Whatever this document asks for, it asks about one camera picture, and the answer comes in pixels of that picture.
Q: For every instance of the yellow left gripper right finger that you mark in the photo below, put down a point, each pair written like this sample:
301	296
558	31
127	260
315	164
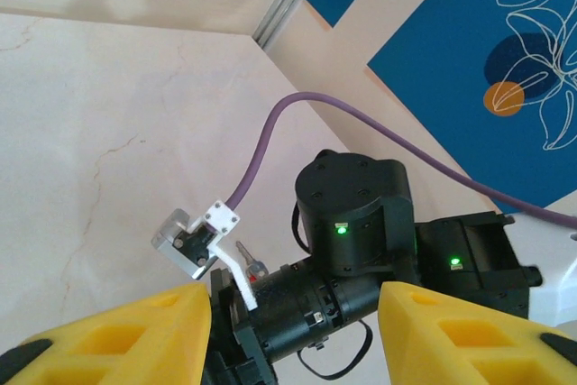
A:
473	349

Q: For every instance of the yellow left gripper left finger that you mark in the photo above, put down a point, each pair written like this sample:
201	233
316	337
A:
112	344

